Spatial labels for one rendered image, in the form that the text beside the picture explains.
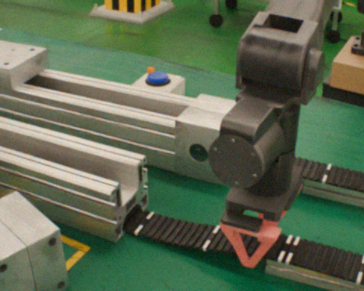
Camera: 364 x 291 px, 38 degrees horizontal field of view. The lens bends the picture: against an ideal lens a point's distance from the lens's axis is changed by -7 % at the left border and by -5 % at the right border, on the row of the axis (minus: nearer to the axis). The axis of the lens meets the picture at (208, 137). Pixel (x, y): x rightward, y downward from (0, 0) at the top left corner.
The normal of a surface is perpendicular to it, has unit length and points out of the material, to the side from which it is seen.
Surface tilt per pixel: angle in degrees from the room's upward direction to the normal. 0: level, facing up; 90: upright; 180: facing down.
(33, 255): 90
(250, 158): 89
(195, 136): 90
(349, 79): 90
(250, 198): 1
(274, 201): 1
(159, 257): 0
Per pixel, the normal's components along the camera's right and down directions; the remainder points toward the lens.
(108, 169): -0.38, 0.45
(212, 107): 0.03, -0.87
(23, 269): 0.73, 0.36
